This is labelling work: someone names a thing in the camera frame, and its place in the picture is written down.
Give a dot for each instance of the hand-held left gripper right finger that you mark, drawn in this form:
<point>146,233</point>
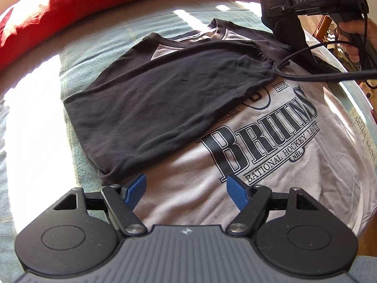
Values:
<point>237,191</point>

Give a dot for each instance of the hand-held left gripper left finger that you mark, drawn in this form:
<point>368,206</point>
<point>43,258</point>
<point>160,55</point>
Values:
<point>135,188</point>

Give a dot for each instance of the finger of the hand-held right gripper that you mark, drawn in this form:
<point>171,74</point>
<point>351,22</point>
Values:
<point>281,9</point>

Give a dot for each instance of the grey black raglan sweatshirt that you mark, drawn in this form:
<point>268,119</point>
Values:
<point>147,94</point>

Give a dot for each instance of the person's right hand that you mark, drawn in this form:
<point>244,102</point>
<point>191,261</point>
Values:
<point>346,34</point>

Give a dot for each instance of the wooden chair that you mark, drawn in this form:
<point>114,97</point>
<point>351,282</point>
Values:
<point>325,28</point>

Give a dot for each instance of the green plaid blanket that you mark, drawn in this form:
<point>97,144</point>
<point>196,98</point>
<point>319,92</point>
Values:
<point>82,53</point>

